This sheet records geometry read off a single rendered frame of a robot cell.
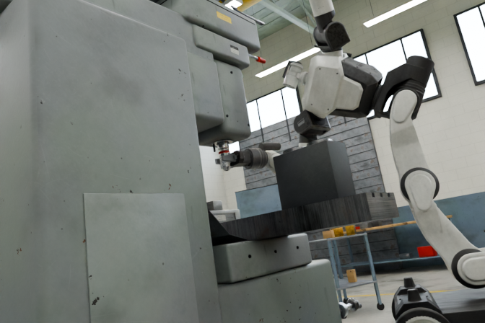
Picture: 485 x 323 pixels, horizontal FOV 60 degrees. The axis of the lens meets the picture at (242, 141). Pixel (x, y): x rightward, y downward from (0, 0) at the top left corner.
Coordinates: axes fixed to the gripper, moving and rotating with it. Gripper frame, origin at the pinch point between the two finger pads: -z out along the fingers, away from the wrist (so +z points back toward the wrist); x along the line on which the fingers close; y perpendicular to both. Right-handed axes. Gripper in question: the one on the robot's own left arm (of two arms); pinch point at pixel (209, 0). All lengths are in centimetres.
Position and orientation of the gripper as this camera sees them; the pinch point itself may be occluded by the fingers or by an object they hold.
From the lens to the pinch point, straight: 196.5
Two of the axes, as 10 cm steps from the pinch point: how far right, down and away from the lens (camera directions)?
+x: 4.4, 1.6, 8.8
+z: 6.9, -6.9, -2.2
